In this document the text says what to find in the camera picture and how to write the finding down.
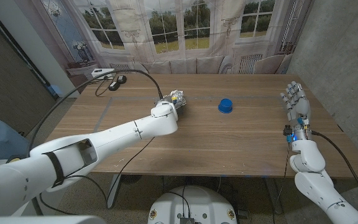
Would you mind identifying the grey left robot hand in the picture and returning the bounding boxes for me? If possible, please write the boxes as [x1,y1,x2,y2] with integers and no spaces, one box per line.
[154,95,186,113]

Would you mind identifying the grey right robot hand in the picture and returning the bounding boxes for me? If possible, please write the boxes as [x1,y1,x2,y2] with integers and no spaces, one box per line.
[280,80,313,144]

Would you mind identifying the crinkled aluminum foil sheet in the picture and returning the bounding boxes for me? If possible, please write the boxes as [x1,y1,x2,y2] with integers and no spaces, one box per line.
[162,89,187,110]

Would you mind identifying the blue plastic cup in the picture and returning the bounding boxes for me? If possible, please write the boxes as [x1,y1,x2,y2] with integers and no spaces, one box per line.
[218,98,234,114]

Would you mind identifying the printed window scene backdrop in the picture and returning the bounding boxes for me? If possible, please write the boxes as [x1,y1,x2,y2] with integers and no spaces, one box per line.
[14,0,315,94]

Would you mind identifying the white power strip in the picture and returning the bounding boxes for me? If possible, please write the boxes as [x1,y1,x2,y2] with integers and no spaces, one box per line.
[91,68,117,80]

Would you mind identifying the grey table leg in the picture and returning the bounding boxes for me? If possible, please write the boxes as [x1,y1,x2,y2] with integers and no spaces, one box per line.
[105,174,121,208]
[264,177,284,215]

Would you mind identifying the white robot torso base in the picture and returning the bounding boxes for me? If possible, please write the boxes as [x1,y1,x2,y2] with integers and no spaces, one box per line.
[147,185,238,224]

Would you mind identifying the thin black right arm wire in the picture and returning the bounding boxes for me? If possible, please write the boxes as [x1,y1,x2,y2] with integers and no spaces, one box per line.
[277,141,291,203]

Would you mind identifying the thin black arm wire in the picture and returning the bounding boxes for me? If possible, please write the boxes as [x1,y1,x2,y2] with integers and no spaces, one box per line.
[39,136,155,216]
[277,141,291,203]

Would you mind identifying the black adapter cable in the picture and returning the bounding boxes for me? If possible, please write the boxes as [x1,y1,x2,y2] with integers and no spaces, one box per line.
[88,75,117,97]

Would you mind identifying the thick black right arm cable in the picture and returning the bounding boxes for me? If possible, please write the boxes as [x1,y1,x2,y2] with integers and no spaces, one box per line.
[311,130,358,211]

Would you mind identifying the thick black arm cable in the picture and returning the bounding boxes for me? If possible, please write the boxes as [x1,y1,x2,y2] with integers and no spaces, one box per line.
[311,130,358,211]
[26,68,164,216]

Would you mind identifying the thin black left arm wire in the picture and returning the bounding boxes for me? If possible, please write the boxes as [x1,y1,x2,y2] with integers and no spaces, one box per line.
[39,136,155,216]

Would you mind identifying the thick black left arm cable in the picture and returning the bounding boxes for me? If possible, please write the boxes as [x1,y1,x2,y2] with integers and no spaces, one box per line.
[26,68,164,216]

